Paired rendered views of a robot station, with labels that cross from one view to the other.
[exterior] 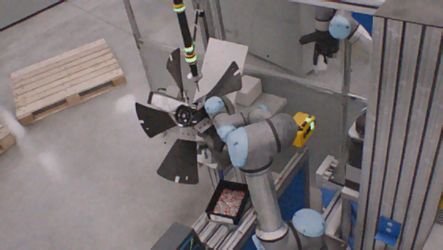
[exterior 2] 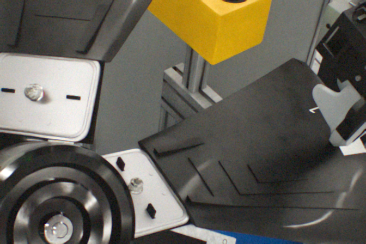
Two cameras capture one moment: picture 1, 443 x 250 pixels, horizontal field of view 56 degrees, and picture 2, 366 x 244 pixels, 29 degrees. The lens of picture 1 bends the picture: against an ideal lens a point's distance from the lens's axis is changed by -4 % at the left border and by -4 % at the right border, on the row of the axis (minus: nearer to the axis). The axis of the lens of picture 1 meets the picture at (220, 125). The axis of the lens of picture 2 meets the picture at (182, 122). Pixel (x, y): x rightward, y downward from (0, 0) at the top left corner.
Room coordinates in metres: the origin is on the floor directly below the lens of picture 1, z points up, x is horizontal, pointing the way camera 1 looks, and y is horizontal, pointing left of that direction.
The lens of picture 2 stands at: (1.61, 0.44, 1.62)
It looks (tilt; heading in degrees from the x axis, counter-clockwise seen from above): 45 degrees down; 272
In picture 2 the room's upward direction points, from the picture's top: 8 degrees clockwise
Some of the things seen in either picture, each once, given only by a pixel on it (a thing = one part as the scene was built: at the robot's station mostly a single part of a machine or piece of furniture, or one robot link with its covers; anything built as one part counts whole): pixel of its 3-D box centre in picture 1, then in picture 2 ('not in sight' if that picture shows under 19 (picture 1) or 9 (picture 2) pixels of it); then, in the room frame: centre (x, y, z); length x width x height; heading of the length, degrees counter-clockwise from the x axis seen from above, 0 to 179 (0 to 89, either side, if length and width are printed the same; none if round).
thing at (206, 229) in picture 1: (236, 218); not in sight; (1.90, 0.03, 0.04); 0.62 x 0.45 x 0.08; 136
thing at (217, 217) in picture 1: (229, 202); not in sight; (1.41, 0.04, 0.85); 0.22 x 0.17 x 0.07; 151
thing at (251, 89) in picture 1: (244, 89); not in sight; (2.22, -0.20, 0.92); 0.17 x 0.16 x 0.11; 136
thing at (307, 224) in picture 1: (307, 229); not in sight; (0.90, -0.23, 1.20); 0.13 x 0.12 x 0.14; 102
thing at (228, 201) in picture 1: (229, 204); not in sight; (1.40, 0.04, 0.83); 0.19 x 0.14 x 0.03; 151
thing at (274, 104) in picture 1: (253, 104); not in sight; (2.14, -0.23, 0.85); 0.36 x 0.24 x 0.03; 46
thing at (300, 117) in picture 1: (299, 130); (206, 4); (1.63, -0.40, 1.02); 0.16 x 0.10 x 0.11; 136
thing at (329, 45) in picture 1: (326, 40); not in sight; (1.48, -0.49, 1.62); 0.09 x 0.08 x 0.12; 46
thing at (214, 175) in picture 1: (219, 191); not in sight; (1.83, 0.09, 0.46); 0.09 x 0.05 x 0.91; 46
